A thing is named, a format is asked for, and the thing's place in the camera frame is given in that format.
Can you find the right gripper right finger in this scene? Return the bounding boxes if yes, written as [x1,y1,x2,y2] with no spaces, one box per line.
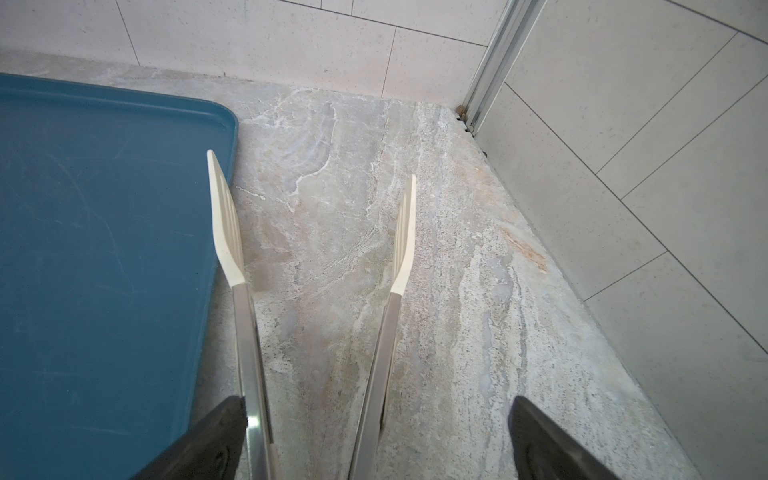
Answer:
[507,395,618,480]

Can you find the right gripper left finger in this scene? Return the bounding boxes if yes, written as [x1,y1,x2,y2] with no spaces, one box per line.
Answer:
[132,395,247,479]

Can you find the white and steel tongs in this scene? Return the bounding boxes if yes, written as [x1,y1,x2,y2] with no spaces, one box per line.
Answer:
[206,150,417,479]

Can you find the blue rectangular tray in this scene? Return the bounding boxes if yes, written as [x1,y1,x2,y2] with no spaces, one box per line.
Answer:
[1,74,238,479]

